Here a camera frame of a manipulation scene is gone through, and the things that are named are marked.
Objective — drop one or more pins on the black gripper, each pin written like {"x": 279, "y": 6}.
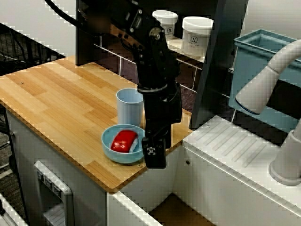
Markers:
{"x": 162, "y": 110}

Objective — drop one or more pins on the light blue bowl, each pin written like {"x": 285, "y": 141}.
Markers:
{"x": 127, "y": 157}

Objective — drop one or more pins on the red and white toy sushi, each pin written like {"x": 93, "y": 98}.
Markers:
{"x": 122, "y": 141}

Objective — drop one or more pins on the pale blue plastic cup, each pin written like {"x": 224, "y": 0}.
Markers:
{"x": 127, "y": 110}

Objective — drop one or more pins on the white toy sink unit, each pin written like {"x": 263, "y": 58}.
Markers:
{"x": 223, "y": 188}

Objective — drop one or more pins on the purple tile backsplash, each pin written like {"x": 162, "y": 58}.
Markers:
{"x": 127, "y": 68}

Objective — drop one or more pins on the cream shelf board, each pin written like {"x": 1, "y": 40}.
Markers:
{"x": 176, "y": 44}

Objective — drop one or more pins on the grey toy faucet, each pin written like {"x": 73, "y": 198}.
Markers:
{"x": 261, "y": 89}

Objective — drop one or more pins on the teal plastic bin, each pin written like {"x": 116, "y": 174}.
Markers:
{"x": 249, "y": 70}

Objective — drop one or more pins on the white plastic jar with label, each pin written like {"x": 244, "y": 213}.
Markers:
{"x": 196, "y": 35}

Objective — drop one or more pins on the small white plastic jar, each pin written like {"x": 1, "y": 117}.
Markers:
{"x": 169, "y": 17}

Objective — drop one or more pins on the white toy kitchen cabinet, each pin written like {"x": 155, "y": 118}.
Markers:
{"x": 23, "y": 153}

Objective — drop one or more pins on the dark hutch frame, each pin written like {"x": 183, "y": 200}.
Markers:
{"x": 211, "y": 82}

